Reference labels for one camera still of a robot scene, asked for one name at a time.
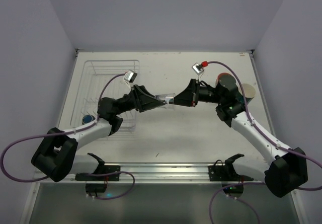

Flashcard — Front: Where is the pink cup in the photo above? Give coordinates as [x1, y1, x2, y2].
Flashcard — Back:
[216, 72, 230, 83]

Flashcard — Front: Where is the black mug with handle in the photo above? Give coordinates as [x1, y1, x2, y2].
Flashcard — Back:
[242, 83, 256, 103]

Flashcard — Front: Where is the blue cup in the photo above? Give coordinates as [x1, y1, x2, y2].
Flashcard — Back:
[82, 115, 95, 125]

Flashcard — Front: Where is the dark teal cup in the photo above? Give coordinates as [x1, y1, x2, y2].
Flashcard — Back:
[236, 94, 245, 104]

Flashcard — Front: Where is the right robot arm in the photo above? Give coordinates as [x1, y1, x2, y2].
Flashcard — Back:
[174, 73, 308, 197]

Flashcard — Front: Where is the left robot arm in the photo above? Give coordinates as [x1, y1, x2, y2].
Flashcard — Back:
[31, 85, 167, 182]

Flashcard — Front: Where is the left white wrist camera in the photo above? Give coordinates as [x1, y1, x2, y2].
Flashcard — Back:
[123, 70, 137, 84]

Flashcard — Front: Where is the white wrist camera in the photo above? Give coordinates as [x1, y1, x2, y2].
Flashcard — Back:
[123, 70, 137, 84]
[192, 63, 204, 80]

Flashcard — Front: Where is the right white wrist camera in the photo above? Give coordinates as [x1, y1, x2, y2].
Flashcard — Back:
[192, 63, 204, 80]

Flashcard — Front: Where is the clear wire dish rack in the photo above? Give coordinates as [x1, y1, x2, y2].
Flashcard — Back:
[70, 60, 139, 127]

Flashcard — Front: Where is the aluminium mounting rail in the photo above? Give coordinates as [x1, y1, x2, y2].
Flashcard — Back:
[60, 161, 267, 184]

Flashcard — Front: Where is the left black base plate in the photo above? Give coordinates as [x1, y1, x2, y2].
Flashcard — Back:
[75, 165, 121, 182]

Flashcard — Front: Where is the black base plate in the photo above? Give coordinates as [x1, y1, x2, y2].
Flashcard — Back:
[208, 160, 241, 182]
[75, 165, 121, 182]

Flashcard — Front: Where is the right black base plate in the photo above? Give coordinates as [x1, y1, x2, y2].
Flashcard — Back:
[208, 160, 241, 182]

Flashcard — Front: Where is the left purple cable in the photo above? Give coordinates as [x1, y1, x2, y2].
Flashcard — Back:
[0, 73, 136, 200]

